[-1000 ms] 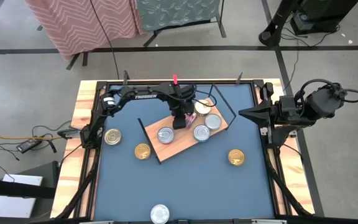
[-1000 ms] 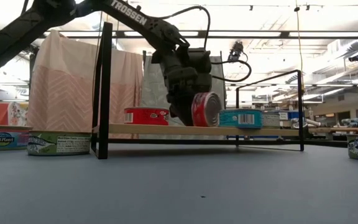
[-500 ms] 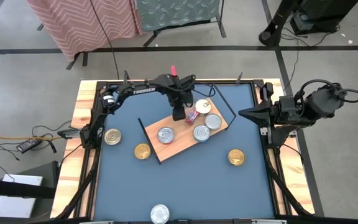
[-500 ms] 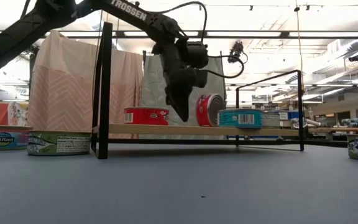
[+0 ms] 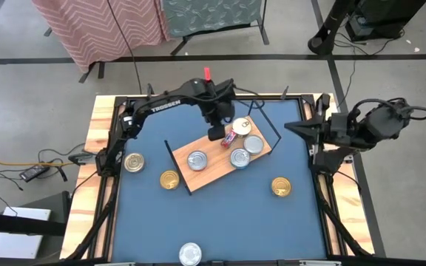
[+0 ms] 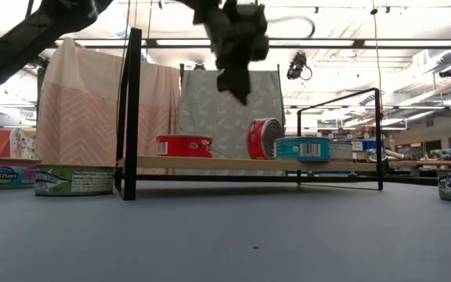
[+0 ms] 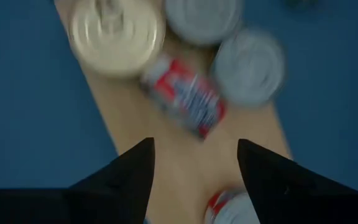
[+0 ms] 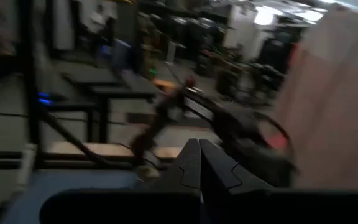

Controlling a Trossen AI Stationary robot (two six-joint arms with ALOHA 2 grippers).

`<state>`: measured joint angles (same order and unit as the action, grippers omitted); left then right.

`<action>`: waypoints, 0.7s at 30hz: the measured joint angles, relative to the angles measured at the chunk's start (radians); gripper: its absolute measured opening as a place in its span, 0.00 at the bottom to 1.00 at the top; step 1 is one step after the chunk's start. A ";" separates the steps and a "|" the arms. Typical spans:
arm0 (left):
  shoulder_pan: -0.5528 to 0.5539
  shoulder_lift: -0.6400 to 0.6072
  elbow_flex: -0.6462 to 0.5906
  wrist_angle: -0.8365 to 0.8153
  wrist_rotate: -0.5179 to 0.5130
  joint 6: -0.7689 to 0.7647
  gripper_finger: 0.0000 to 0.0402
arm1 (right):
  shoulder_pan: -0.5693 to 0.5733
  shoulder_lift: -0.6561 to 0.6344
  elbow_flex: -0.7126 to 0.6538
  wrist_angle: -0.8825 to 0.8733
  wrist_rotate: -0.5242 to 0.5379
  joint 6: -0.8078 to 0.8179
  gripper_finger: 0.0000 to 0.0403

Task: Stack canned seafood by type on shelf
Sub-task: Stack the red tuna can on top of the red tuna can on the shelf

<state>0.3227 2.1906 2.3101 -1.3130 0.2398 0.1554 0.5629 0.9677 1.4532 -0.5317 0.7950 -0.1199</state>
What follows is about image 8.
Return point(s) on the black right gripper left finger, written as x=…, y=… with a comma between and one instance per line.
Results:
x=188, y=171

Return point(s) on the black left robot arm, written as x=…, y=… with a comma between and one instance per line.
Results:
x=154, y=124

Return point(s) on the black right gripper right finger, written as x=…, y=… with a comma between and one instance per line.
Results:
x=219, y=174

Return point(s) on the pink chevron cloth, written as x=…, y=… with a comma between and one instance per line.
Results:
x=331, y=109

